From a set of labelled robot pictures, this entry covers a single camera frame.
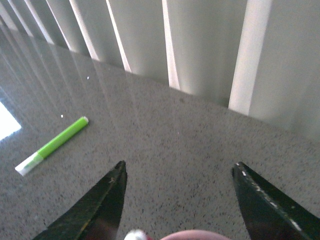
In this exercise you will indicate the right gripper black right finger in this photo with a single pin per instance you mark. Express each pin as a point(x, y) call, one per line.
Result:
point(268, 213)

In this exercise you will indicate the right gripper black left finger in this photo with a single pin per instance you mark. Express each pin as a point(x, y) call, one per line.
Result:
point(97, 215)

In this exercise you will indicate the pink highlighter pen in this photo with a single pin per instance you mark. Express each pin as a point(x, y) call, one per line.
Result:
point(136, 234)

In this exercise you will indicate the pink mesh cup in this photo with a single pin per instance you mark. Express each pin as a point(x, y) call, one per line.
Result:
point(195, 235)

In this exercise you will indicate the green highlighter pen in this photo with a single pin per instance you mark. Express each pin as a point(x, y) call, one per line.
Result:
point(38, 156)

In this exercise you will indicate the white pleated curtain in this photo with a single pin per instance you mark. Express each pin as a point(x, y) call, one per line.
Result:
point(260, 58)

